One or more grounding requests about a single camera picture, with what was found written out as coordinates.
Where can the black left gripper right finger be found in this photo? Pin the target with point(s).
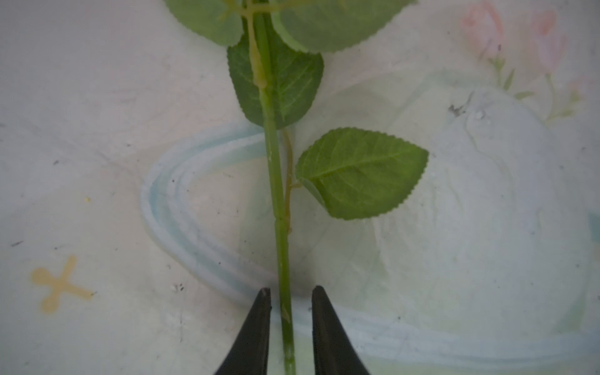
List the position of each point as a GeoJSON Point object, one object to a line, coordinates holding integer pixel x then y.
{"type": "Point", "coordinates": [333, 352]}

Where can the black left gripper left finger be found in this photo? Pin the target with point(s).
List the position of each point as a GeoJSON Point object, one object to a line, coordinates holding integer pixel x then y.
{"type": "Point", "coordinates": [250, 350]}

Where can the single orange rose stem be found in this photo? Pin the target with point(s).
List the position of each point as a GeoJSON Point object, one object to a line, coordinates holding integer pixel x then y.
{"type": "Point", "coordinates": [275, 62]}

